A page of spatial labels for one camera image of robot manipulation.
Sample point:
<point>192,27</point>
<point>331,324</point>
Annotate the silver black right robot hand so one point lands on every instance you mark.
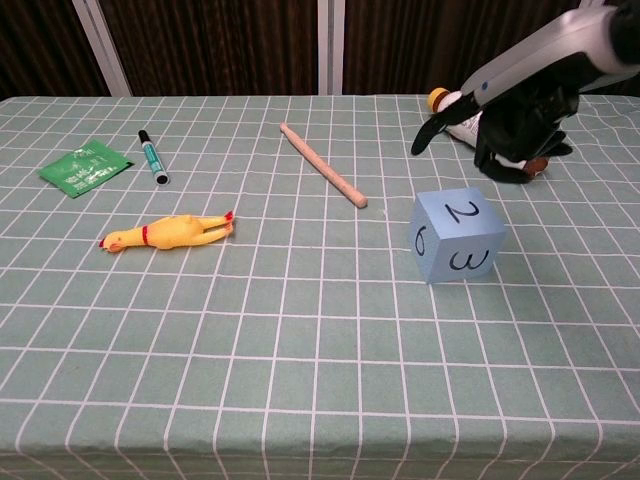
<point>525,90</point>

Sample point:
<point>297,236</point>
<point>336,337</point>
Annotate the blue numbered foam cube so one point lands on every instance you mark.
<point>460,240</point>

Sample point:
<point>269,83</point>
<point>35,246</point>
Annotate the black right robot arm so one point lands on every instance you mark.
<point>627,37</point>

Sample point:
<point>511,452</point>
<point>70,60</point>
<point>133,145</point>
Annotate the white label bottle yellow cap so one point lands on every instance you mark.
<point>439,97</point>

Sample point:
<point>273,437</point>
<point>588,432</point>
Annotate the wooden drumstick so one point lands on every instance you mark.
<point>325,166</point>

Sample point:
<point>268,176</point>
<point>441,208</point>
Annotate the green checkered tablecloth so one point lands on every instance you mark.
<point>320,350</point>

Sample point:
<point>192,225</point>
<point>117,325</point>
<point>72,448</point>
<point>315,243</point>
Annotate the green black marker pen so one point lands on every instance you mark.
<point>152,159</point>

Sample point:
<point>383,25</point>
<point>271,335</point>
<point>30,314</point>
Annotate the yellow rubber chicken toy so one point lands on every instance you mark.
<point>170,232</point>

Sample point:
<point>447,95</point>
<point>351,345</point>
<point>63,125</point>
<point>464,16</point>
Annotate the green foil sachet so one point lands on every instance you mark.
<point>82,169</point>

